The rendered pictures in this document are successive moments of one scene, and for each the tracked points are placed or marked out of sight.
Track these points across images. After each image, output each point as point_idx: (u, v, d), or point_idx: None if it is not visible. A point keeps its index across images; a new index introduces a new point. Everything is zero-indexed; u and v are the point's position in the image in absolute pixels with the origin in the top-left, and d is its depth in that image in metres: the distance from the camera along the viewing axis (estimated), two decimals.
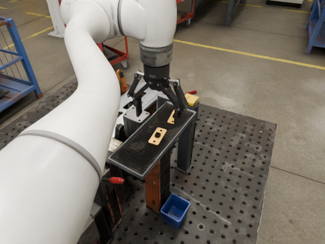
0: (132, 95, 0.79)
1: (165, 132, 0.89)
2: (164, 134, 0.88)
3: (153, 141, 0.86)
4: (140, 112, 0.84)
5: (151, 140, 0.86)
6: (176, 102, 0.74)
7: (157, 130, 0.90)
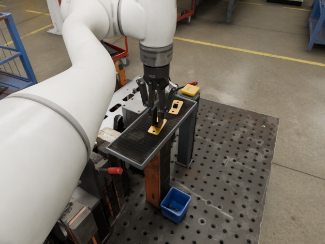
0: (148, 104, 0.79)
1: (165, 122, 0.86)
2: (164, 124, 0.85)
3: (152, 130, 0.83)
4: (155, 121, 0.84)
5: (150, 129, 0.83)
6: (163, 104, 0.77)
7: (157, 120, 0.87)
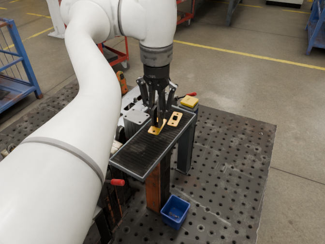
0: (149, 105, 0.79)
1: (165, 122, 0.86)
2: (164, 124, 0.85)
3: (152, 130, 0.83)
4: (155, 121, 0.84)
5: (150, 129, 0.83)
6: (163, 104, 0.77)
7: (157, 120, 0.87)
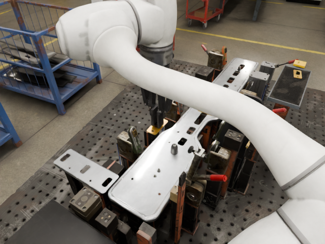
0: (149, 104, 0.80)
1: (166, 123, 0.86)
2: (164, 125, 0.85)
3: (151, 130, 0.83)
4: (155, 121, 0.84)
5: (149, 129, 0.83)
6: (162, 105, 0.77)
7: None
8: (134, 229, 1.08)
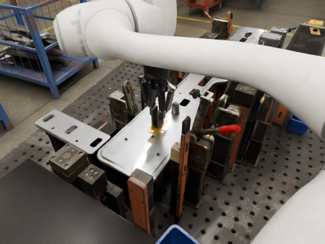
0: (149, 104, 0.80)
1: (166, 123, 0.86)
2: (164, 125, 0.85)
3: (151, 130, 0.83)
4: (155, 121, 0.84)
5: (149, 129, 0.83)
6: (162, 105, 0.77)
7: None
8: (128, 201, 0.93)
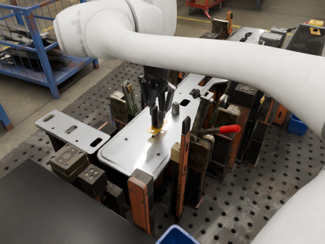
0: (149, 104, 0.80)
1: (166, 123, 0.86)
2: (164, 125, 0.85)
3: (151, 130, 0.83)
4: (155, 121, 0.84)
5: (149, 129, 0.83)
6: (162, 105, 0.77)
7: None
8: (128, 201, 0.93)
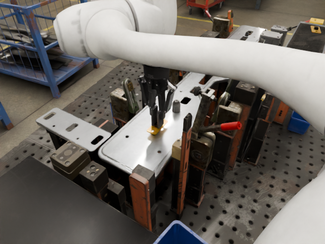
0: (149, 104, 0.80)
1: (166, 123, 0.86)
2: (164, 125, 0.85)
3: (151, 130, 0.83)
4: (155, 121, 0.84)
5: (149, 129, 0.83)
6: (162, 105, 0.77)
7: None
8: (129, 199, 0.93)
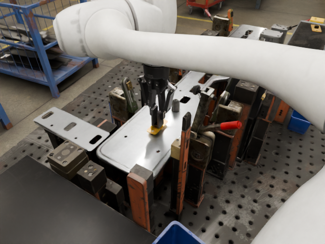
0: (149, 104, 0.80)
1: (166, 123, 0.86)
2: (164, 125, 0.85)
3: (151, 130, 0.83)
4: (155, 121, 0.84)
5: (149, 129, 0.83)
6: (162, 105, 0.77)
7: None
8: (128, 199, 0.92)
